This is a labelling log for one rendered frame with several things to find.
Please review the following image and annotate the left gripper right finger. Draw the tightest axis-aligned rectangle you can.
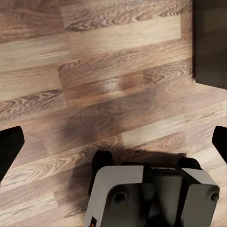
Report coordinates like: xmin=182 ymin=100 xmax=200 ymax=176
xmin=212 ymin=126 xmax=227 ymax=164

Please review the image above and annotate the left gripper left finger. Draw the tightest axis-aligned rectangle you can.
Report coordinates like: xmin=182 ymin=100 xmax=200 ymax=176
xmin=0 ymin=126 xmax=25 ymax=182

